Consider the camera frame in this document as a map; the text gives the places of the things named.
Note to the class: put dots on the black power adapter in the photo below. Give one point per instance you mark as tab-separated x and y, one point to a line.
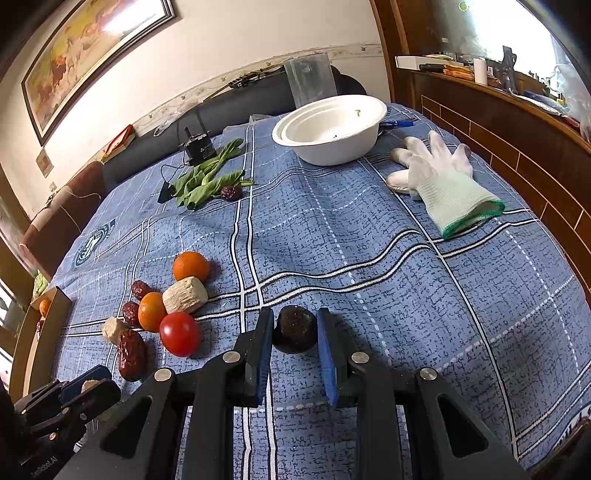
164	193

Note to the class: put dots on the large white yam piece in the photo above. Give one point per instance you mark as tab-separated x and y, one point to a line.
185	295

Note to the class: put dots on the green leafy vegetable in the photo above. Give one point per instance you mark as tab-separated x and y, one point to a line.
207	177

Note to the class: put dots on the small framed wall notice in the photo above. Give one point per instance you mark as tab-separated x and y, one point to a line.
44	162

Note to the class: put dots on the dark dried date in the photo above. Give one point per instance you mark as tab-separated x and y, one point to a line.
231	191

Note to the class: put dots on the red flat box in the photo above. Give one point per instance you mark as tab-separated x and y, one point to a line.
117	142

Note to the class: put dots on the blue pen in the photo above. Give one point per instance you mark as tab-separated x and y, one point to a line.
399	123

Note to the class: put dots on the clear plastic bag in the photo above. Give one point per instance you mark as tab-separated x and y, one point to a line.
168	122

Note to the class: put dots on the white paper roll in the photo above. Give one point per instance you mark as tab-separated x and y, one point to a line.
480	70

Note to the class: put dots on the clear plastic container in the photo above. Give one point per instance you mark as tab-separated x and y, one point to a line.
310	79

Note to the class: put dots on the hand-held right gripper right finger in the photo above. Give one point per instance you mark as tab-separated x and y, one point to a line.
327	364

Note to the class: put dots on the red tomato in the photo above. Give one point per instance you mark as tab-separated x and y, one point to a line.
180	333

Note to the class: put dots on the framed horse painting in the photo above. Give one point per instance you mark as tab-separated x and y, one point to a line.
87	60

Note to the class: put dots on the orange mandarin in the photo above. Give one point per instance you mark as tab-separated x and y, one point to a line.
151	311
45	307
191	266

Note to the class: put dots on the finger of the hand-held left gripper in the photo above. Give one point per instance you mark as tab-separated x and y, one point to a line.
101	399
85	376

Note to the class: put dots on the white bowl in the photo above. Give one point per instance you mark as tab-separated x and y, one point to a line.
330	129

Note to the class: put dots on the white flat box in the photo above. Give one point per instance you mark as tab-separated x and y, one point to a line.
415	61

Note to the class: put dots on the wooden partition counter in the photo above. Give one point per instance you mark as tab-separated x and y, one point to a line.
508	138

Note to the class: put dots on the black leather sofa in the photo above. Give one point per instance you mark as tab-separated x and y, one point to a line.
272	97

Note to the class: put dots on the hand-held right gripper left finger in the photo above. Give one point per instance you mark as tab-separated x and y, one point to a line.
264	355

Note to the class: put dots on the cardboard tray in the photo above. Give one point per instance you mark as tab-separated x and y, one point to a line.
37	355

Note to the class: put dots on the white knit glove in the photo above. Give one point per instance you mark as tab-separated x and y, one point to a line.
445	184

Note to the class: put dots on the dark stick bundle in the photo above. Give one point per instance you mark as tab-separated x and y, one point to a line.
249	77

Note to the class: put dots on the black electronic device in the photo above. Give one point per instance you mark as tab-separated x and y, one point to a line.
198	146

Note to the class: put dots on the green cloth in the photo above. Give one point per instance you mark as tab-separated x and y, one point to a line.
40	281

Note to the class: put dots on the dark round passion fruit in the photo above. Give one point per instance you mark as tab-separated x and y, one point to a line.
294	327

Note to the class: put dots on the brown sofa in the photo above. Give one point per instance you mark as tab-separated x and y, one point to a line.
60	212

